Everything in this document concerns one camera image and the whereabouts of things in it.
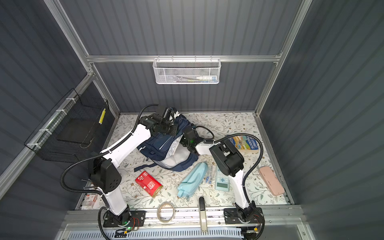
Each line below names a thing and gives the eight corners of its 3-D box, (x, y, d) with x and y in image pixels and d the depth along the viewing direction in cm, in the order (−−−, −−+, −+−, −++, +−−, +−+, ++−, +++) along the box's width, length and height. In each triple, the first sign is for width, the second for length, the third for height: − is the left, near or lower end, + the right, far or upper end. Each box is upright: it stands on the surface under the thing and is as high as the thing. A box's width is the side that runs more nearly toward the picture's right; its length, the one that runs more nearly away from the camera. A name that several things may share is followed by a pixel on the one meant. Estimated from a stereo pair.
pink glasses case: (273, 197, 81) (275, 195, 79) (257, 169, 91) (258, 167, 89) (284, 193, 83) (287, 191, 80) (267, 166, 93) (269, 164, 90)
